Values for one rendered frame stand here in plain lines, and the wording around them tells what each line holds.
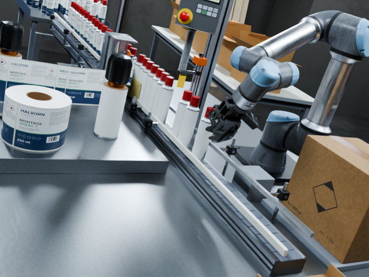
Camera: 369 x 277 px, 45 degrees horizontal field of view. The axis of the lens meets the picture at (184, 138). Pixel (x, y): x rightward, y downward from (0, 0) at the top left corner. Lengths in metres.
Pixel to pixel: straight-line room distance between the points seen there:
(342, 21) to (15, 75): 1.16
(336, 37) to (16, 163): 1.12
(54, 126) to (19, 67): 0.36
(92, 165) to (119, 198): 0.16
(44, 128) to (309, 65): 5.58
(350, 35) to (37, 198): 1.12
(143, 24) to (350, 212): 5.42
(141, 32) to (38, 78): 4.85
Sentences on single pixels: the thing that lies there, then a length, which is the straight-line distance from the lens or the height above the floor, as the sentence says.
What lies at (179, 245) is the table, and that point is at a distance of 1.23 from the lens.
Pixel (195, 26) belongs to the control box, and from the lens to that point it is 1.82.
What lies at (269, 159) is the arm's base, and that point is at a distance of 1.80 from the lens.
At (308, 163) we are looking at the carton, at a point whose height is 1.04.
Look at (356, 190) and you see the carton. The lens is 1.34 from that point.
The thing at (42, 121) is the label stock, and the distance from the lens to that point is 1.41.
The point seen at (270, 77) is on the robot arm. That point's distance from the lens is 1.27.
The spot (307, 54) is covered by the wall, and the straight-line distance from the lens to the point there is 6.62.
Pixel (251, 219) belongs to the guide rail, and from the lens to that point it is 1.30.
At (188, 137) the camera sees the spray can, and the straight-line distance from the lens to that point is 1.67.
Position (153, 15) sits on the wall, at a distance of 6.51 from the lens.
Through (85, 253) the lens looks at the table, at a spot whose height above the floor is 0.83.
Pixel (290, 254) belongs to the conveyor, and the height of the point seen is 0.88.
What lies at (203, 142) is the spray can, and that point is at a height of 0.96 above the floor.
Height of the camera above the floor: 1.52
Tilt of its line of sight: 21 degrees down
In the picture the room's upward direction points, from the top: 15 degrees clockwise
